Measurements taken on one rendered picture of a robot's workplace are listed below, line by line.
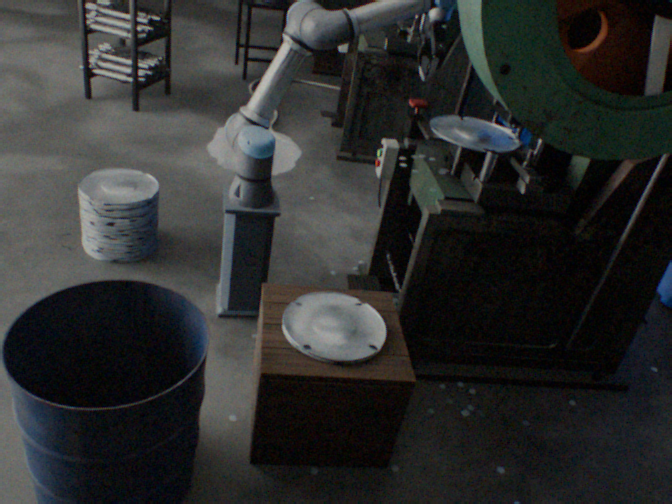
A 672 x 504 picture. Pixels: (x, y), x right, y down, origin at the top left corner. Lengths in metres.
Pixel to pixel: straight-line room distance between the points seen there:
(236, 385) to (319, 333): 0.44
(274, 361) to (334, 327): 0.21
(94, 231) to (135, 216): 0.17
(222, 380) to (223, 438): 0.23
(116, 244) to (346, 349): 1.16
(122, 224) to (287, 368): 1.08
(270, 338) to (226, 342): 0.52
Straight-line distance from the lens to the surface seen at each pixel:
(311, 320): 1.63
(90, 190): 2.40
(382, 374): 1.54
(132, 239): 2.39
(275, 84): 1.97
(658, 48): 1.58
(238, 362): 2.00
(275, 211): 1.93
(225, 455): 1.76
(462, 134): 1.92
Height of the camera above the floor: 1.39
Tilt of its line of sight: 32 degrees down
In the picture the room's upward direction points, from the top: 11 degrees clockwise
